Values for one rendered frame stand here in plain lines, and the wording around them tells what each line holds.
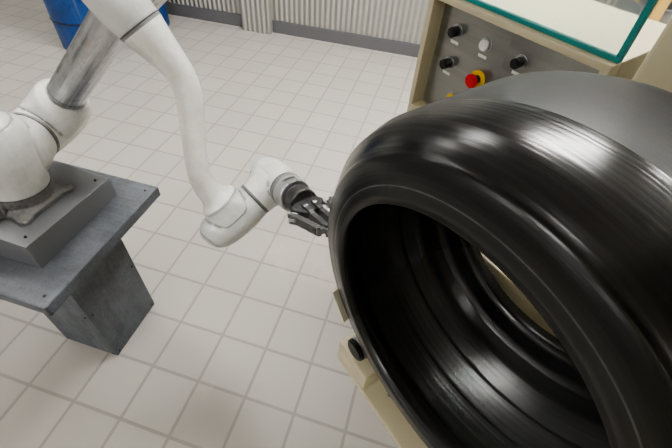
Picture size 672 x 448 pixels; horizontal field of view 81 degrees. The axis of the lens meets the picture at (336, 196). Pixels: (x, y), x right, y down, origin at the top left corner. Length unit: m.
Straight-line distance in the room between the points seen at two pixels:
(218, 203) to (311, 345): 0.94
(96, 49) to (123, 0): 0.31
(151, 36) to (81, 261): 0.72
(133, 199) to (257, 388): 0.86
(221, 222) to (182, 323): 0.95
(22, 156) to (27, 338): 1.01
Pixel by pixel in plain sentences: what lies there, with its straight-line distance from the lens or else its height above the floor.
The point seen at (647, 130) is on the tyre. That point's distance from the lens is 0.42.
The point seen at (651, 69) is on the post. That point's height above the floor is 1.41.
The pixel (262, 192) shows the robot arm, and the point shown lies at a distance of 1.03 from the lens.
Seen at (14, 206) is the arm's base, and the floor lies 0.79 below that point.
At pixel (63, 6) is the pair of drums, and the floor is 0.40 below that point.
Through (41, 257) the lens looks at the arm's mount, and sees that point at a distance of 1.39.
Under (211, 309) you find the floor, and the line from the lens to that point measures 1.91.
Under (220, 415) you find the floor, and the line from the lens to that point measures 1.72.
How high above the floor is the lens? 1.62
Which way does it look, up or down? 44 degrees down
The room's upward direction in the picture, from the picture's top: 4 degrees clockwise
